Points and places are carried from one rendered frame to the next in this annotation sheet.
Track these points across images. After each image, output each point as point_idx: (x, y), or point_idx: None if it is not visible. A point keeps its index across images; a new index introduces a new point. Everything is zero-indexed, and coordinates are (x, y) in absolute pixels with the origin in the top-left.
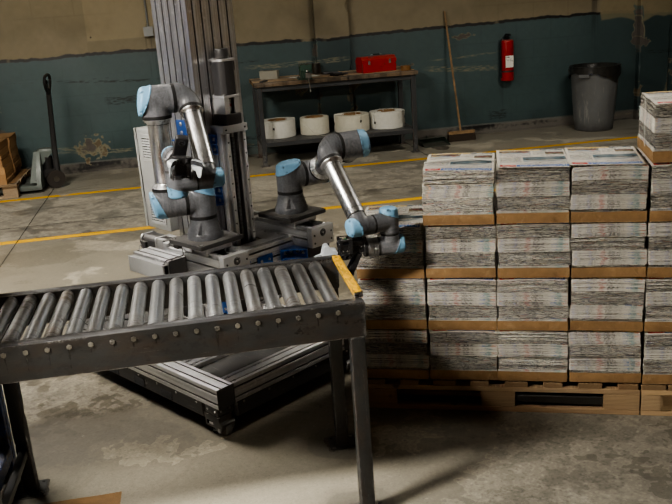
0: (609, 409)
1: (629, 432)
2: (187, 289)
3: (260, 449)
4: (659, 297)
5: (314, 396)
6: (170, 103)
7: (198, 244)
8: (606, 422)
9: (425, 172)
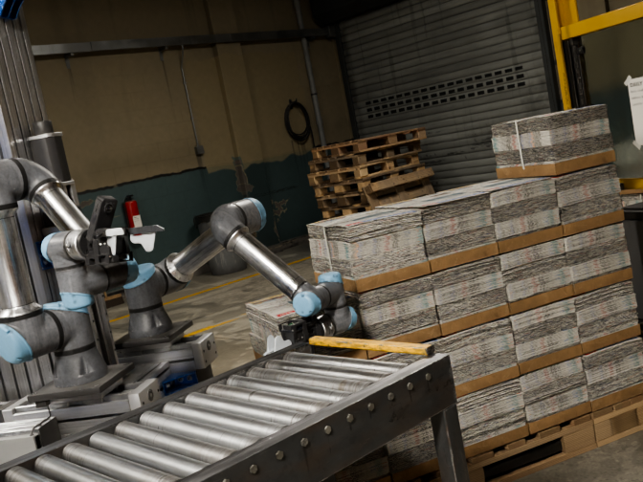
0: (570, 451)
1: (611, 464)
2: (160, 428)
3: None
4: (588, 313)
5: None
6: (18, 184)
7: (88, 385)
8: (580, 465)
9: (349, 228)
